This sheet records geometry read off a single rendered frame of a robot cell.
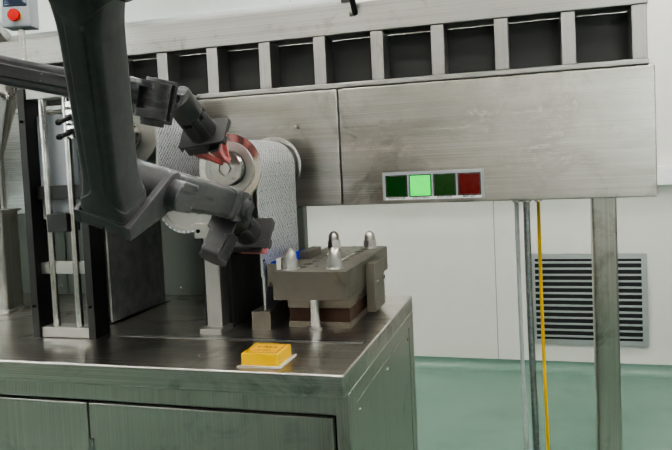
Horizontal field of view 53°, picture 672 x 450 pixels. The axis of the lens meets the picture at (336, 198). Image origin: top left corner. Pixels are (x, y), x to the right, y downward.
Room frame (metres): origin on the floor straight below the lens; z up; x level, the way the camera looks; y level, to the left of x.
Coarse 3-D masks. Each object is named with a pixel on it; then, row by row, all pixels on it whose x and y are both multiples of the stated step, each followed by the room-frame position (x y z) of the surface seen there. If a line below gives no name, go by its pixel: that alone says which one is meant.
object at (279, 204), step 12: (264, 192) 1.49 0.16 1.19; (276, 192) 1.56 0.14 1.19; (288, 192) 1.63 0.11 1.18; (264, 204) 1.48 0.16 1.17; (276, 204) 1.55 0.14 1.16; (288, 204) 1.63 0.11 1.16; (264, 216) 1.48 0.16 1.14; (276, 216) 1.55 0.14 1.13; (288, 216) 1.62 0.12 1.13; (276, 228) 1.54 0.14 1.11; (288, 228) 1.62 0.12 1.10; (276, 240) 1.54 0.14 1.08; (288, 240) 1.61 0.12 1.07; (276, 252) 1.54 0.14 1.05; (264, 264) 1.47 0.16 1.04
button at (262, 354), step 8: (256, 344) 1.23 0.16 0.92; (264, 344) 1.23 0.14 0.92; (272, 344) 1.23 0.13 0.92; (280, 344) 1.22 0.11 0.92; (288, 344) 1.22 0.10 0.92; (248, 352) 1.18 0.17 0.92; (256, 352) 1.18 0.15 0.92; (264, 352) 1.17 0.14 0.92; (272, 352) 1.17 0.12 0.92; (280, 352) 1.18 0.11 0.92; (288, 352) 1.21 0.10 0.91; (248, 360) 1.18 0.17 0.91; (256, 360) 1.17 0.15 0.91; (264, 360) 1.17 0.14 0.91; (272, 360) 1.16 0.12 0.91; (280, 360) 1.17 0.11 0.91
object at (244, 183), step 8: (232, 144) 1.46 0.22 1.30; (240, 144) 1.46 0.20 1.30; (240, 152) 1.46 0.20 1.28; (248, 152) 1.45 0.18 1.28; (248, 160) 1.45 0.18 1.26; (208, 168) 1.48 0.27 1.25; (248, 168) 1.45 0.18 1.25; (208, 176) 1.48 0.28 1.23; (248, 176) 1.45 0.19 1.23; (240, 184) 1.46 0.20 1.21; (248, 184) 1.45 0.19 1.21
